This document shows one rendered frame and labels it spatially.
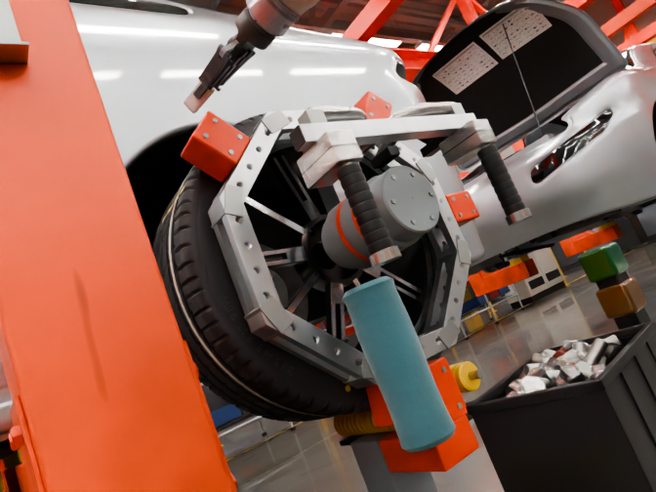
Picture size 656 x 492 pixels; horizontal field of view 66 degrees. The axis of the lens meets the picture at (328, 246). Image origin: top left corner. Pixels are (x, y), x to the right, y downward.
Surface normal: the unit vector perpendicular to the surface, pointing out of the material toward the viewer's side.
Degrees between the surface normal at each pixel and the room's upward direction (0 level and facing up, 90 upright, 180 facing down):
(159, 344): 90
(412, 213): 90
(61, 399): 90
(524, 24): 141
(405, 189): 90
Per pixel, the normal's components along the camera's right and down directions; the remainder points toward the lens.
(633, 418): 0.63, -0.38
